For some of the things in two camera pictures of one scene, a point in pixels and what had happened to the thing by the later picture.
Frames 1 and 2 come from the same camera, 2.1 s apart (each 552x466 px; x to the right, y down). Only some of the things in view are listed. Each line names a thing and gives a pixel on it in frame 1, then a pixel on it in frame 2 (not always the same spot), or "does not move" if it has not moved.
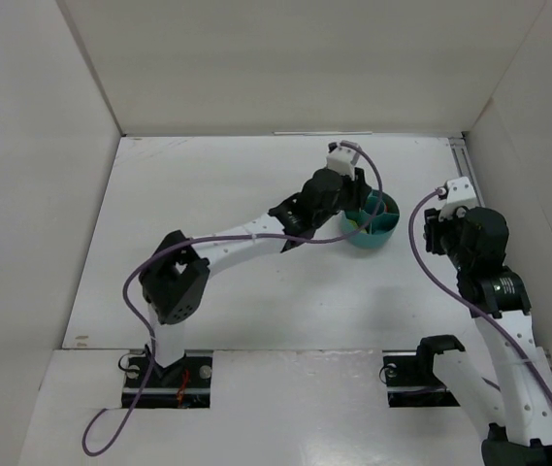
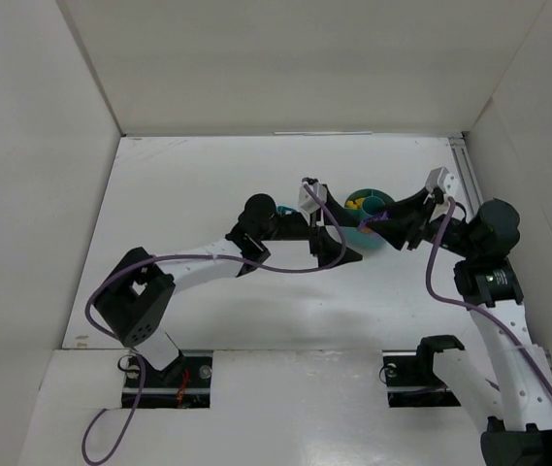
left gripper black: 359,184 -> 315,233
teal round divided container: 380,228 does not move
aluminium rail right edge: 465,165 does not move
